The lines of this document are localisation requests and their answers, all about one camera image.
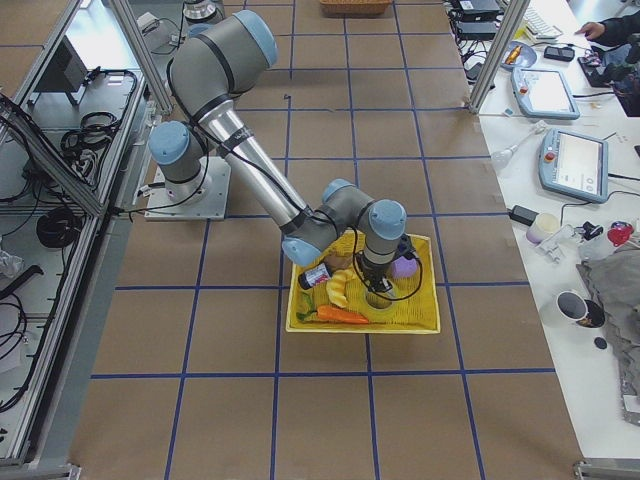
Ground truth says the yellow tape roll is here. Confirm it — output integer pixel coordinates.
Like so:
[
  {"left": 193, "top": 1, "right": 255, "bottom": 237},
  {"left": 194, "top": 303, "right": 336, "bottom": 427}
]
[{"left": 358, "top": 290, "right": 396, "bottom": 324}]

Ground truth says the person hand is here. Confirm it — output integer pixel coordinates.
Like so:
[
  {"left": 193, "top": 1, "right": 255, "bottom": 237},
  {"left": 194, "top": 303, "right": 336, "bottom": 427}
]
[{"left": 575, "top": 22, "right": 606, "bottom": 41}]

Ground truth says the purple foam cube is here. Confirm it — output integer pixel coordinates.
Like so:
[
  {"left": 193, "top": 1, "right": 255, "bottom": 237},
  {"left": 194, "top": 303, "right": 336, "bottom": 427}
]
[{"left": 390, "top": 256, "right": 419, "bottom": 279}]

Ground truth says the yellow toy croissant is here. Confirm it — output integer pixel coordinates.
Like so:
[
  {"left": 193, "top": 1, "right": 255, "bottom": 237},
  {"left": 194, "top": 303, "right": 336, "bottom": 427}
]
[{"left": 326, "top": 269, "right": 357, "bottom": 308}]

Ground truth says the yellow woven basket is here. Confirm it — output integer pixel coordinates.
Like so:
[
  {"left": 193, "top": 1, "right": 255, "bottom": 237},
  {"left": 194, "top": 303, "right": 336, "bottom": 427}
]
[{"left": 285, "top": 235, "right": 441, "bottom": 335}]

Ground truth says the orange toy carrot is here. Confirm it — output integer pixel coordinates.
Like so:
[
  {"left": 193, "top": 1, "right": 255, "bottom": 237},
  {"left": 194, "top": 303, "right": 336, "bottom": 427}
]
[{"left": 296, "top": 305, "right": 369, "bottom": 325}]

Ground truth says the dark bottle with label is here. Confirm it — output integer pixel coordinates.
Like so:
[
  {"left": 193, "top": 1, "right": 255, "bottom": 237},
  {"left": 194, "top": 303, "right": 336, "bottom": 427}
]
[{"left": 298, "top": 262, "right": 332, "bottom": 290}]

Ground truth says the black power adapter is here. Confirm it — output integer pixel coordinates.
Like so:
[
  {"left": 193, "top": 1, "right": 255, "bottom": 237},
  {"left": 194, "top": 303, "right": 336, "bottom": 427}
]
[{"left": 508, "top": 205, "right": 539, "bottom": 227}]

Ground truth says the light bulb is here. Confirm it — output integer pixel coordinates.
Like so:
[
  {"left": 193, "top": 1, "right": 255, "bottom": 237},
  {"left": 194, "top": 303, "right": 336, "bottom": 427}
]
[{"left": 491, "top": 120, "right": 548, "bottom": 172}]

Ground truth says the lavender white cup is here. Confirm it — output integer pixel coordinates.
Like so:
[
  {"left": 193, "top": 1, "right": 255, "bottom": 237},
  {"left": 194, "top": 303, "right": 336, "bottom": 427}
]
[{"left": 526, "top": 213, "right": 560, "bottom": 244}]

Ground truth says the white mug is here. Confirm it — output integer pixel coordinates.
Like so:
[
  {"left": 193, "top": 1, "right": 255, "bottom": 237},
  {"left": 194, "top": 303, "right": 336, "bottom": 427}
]
[{"left": 540, "top": 290, "right": 589, "bottom": 327}]

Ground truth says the lower teach pendant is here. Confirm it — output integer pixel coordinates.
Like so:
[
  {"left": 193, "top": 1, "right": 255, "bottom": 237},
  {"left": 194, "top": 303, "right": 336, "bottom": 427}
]
[{"left": 538, "top": 129, "right": 609, "bottom": 204}]

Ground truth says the teach pendant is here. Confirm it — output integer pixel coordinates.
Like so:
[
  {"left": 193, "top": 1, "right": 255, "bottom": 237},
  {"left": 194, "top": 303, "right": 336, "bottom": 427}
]
[
  {"left": 511, "top": 67, "right": 580, "bottom": 120},
  {"left": 538, "top": 129, "right": 609, "bottom": 204}
]

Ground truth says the grey cloth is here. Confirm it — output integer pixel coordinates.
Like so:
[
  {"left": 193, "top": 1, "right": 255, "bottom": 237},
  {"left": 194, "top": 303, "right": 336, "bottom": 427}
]
[{"left": 576, "top": 249, "right": 639, "bottom": 425}]

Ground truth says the upper teach pendant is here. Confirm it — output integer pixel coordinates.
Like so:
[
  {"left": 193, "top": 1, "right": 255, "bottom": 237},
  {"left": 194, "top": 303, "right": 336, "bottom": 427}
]
[{"left": 511, "top": 67, "right": 580, "bottom": 120}]

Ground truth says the red toy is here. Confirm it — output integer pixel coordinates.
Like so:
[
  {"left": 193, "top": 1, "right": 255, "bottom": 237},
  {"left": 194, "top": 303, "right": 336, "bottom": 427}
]
[{"left": 607, "top": 221, "right": 634, "bottom": 248}]

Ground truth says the blue bowl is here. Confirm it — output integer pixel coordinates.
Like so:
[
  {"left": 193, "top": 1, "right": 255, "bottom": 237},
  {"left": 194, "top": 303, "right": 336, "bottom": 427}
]
[{"left": 500, "top": 41, "right": 538, "bottom": 70}]

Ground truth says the aluminium frame post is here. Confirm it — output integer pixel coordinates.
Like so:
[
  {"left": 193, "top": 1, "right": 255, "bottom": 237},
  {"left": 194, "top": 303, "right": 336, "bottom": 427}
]
[{"left": 468, "top": 0, "right": 530, "bottom": 114}]

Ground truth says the coiled black cable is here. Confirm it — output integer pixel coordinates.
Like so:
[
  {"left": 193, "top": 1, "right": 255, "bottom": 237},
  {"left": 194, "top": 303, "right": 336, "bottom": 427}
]
[{"left": 36, "top": 205, "right": 84, "bottom": 249}]

